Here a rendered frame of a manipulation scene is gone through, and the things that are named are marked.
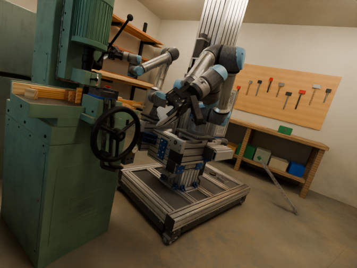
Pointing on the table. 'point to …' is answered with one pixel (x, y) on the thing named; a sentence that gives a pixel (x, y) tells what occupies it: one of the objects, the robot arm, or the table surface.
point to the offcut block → (31, 93)
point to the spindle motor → (92, 23)
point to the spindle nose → (87, 58)
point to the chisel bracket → (83, 77)
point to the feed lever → (111, 44)
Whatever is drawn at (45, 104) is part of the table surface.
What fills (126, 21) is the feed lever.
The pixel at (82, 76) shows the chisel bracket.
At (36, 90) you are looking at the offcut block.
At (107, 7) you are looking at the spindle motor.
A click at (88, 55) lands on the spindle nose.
